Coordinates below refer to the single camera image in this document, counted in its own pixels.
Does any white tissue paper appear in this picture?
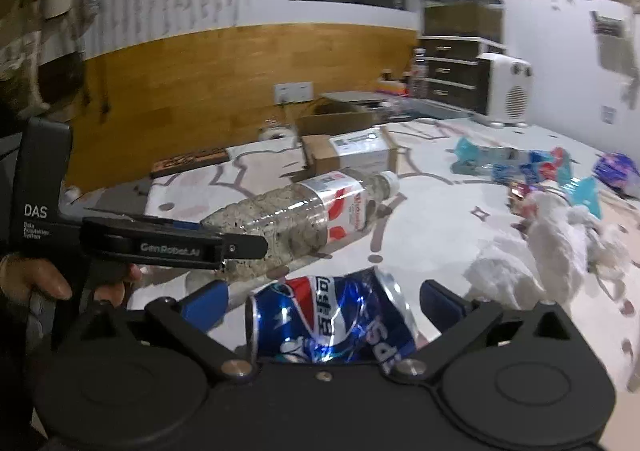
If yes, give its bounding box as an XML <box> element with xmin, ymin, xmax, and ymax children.
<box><xmin>464</xmin><ymin>191</ymin><xmax>631</xmax><ymax>310</ymax></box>

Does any purple tissue pack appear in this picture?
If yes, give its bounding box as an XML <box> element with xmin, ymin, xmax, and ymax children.
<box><xmin>593</xmin><ymin>153</ymin><xmax>640</xmax><ymax>199</ymax></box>

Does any clear plastic bottle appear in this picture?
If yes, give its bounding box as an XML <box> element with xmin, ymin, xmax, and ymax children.
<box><xmin>201</xmin><ymin>168</ymin><xmax>400</xmax><ymax>282</ymax></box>

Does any blue snack wrapper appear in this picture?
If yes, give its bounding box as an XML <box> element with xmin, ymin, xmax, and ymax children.
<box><xmin>451</xmin><ymin>137</ymin><xmax>602</xmax><ymax>219</ymax></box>

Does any black drawer organizer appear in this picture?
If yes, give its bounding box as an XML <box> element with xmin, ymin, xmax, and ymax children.
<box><xmin>419</xmin><ymin>35</ymin><xmax>506</xmax><ymax>111</ymax></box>

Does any glass fish tank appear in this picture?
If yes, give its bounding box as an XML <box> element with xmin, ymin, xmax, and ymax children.
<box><xmin>421</xmin><ymin>0</ymin><xmax>504</xmax><ymax>43</ymax></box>

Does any small cardboard box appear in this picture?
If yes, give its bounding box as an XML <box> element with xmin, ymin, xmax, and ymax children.
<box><xmin>302</xmin><ymin>126</ymin><xmax>398</xmax><ymax>176</ymax></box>

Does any person left hand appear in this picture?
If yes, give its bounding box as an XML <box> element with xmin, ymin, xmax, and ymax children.
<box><xmin>0</xmin><ymin>253</ymin><xmax>144</xmax><ymax>311</ymax></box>

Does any open cardboard box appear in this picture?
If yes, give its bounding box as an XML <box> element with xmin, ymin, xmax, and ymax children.
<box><xmin>295</xmin><ymin>90</ymin><xmax>386</xmax><ymax>137</ymax></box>

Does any crushed blue pepsi can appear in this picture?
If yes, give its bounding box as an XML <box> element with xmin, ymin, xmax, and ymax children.
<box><xmin>245</xmin><ymin>267</ymin><xmax>419</xmax><ymax>374</ymax></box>

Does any white space heater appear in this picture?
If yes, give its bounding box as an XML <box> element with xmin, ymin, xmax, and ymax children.
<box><xmin>475</xmin><ymin>52</ymin><xmax>533</xmax><ymax>127</ymax></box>

